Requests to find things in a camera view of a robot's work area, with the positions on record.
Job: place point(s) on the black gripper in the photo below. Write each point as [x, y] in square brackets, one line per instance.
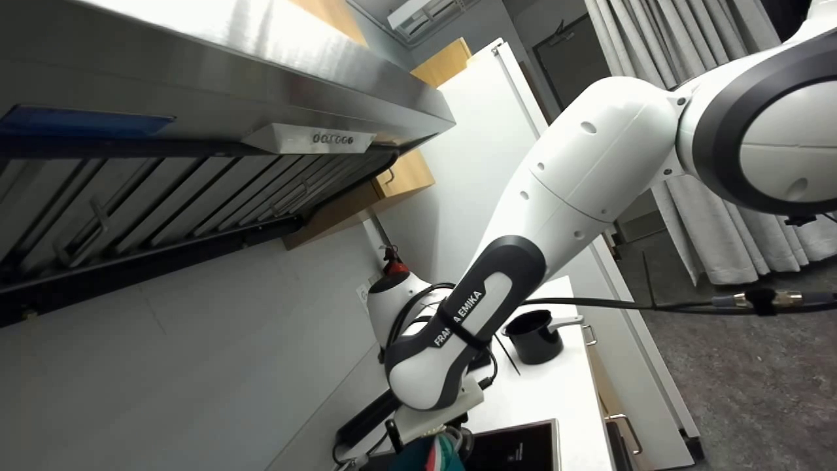
[463, 446]

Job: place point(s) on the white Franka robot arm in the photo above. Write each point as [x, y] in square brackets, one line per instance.
[593, 165]

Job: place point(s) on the red fire extinguisher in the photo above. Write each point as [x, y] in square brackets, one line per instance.
[394, 266]

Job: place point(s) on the wooden upper cabinet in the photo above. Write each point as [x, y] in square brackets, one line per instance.
[410, 178]

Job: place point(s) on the stainless steel range hood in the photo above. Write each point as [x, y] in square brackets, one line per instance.
[173, 131]

